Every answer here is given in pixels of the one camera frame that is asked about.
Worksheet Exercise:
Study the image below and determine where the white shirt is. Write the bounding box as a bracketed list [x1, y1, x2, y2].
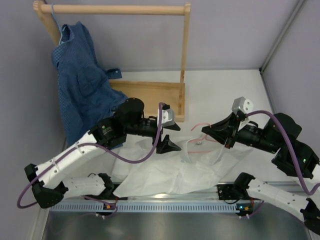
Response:
[111, 137, 252, 198]

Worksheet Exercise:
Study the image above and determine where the aluminium mounting rail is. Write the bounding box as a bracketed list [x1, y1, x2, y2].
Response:
[39, 181, 313, 203]

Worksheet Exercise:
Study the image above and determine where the pink wire hanger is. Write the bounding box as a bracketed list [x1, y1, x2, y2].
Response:
[186, 122, 217, 154]

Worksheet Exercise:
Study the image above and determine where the wooden clothes rack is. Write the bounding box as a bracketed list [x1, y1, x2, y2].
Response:
[33, 0, 191, 122]

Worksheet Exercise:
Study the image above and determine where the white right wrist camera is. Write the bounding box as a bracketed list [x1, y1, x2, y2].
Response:
[231, 96, 254, 130]

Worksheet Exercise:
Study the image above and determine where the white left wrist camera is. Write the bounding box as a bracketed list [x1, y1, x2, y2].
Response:
[157, 102, 176, 128]

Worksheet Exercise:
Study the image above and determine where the light blue wire hanger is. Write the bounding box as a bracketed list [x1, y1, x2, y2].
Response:
[50, 3, 65, 46]

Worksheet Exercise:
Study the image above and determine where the aluminium corner frame post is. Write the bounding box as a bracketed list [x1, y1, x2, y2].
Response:
[258, 0, 311, 74]

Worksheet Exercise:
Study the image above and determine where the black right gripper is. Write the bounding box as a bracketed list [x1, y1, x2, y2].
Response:
[201, 113, 280, 154]

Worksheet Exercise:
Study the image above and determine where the blue checkered shirt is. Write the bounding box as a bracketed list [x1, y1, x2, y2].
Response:
[51, 21, 127, 146]

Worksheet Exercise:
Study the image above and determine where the grey slotted cable duct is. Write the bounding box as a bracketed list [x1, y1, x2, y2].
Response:
[50, 201, 251, 213]

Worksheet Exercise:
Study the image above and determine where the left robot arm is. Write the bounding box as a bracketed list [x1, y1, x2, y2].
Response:
[24, 98, 181, 209]

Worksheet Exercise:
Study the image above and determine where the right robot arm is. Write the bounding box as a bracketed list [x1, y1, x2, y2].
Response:
[201, 110, 320, 235]

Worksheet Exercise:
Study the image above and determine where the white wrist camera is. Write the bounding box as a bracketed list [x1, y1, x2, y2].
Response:
[231, 96, 254, 130]
[157, 102, 176, 128]

